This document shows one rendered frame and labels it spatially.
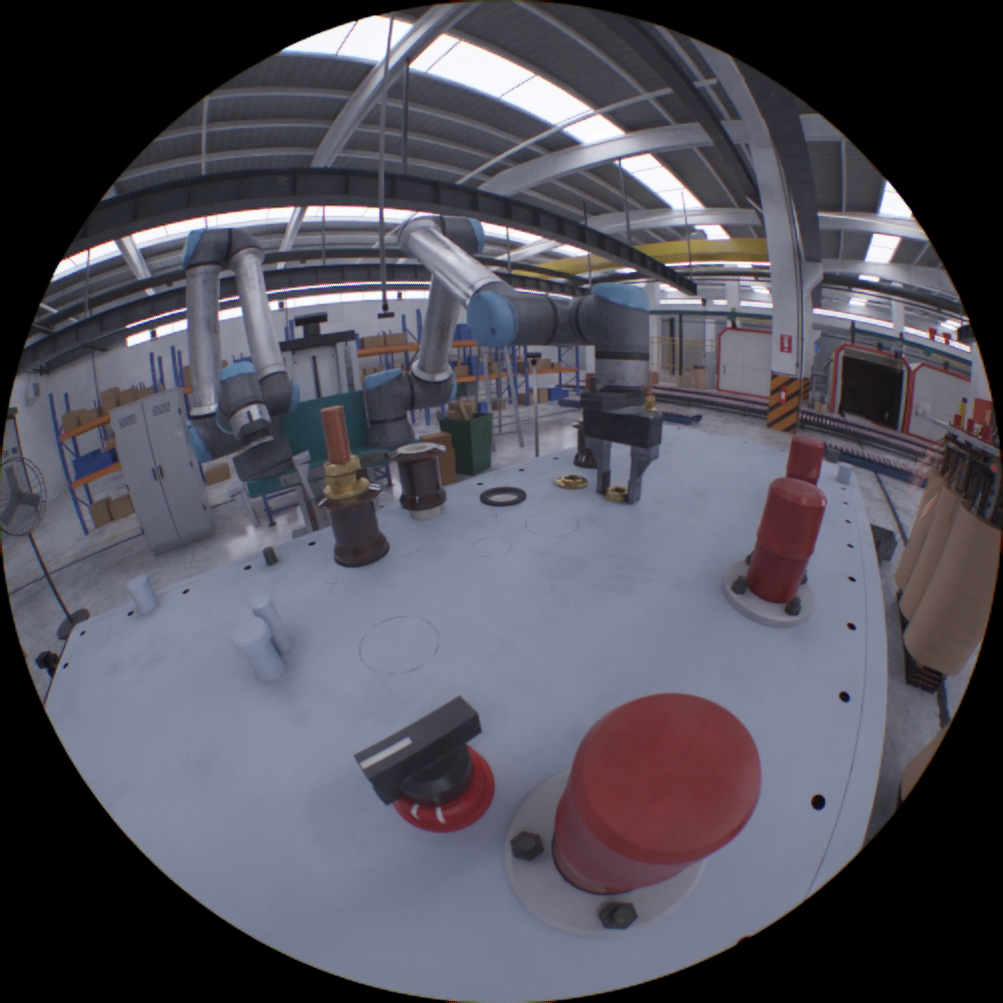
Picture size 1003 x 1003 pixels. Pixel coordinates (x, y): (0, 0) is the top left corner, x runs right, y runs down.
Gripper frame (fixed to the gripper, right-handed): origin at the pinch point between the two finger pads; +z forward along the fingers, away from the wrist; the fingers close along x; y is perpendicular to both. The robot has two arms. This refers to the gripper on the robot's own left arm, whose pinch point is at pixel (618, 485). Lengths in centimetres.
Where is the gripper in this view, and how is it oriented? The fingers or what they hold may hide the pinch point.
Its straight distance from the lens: 63.7
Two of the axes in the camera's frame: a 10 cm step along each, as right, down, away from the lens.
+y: 7.5, -3.0, 5.9
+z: 0.6, 9.2, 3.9
